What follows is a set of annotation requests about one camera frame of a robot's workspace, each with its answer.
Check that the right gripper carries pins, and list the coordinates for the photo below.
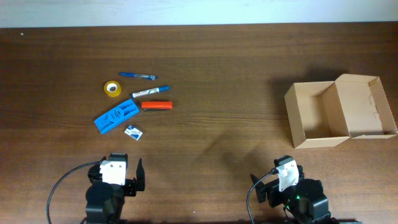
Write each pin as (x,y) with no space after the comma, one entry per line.
(270,190)

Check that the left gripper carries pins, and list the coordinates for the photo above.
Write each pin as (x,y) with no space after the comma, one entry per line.
(130,186)

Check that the white blue staples box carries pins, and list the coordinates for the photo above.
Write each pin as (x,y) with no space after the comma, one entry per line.
(133,132)

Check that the blue plastic tray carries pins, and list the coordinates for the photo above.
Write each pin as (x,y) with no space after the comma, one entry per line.
(116,116)

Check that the blue whiteboard marker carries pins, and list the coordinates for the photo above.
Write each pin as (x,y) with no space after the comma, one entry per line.
(150,91)

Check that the cardboard box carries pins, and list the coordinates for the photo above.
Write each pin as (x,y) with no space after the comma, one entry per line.
(325,114)

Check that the yellow tape roll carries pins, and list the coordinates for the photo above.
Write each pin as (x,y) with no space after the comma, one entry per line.
(112,89)

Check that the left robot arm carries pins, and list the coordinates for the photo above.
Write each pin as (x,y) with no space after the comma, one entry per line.
(105,197)

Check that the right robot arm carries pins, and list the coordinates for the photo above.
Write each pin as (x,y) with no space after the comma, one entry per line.
(305,200)

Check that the blue ballpoint pen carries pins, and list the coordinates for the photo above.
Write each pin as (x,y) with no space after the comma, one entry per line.
(136,75)

